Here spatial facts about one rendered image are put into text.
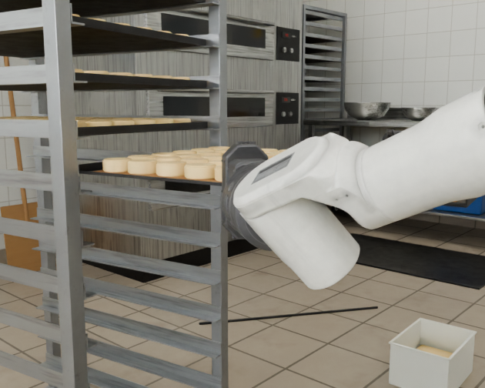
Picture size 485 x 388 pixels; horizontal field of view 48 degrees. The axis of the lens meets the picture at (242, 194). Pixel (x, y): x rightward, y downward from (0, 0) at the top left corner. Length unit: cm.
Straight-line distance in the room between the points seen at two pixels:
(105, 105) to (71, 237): 233
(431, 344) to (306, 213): 191
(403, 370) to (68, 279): 145
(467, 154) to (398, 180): 6
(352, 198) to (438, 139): 8
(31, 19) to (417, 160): 74
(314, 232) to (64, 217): 52
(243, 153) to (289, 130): 331
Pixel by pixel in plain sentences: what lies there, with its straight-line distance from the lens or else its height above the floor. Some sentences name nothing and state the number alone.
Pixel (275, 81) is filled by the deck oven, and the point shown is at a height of 117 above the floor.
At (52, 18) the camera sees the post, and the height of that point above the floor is 113.
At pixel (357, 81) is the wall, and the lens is 529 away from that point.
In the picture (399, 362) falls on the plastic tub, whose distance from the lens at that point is 212.
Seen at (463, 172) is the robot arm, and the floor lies 95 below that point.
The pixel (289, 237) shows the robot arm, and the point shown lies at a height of 88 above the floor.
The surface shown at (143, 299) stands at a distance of 148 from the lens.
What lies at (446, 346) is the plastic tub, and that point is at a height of 7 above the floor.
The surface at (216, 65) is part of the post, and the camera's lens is 125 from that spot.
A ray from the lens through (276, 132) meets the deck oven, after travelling 387.
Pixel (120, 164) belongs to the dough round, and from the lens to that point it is 92.
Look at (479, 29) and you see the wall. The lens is 488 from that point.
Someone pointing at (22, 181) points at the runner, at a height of 87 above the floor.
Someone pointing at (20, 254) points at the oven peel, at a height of 12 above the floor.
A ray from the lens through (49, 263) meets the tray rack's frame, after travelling 173.
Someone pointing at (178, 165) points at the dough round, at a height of 91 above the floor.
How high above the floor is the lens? 100
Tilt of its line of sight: 9 degrees down
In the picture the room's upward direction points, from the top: straight up
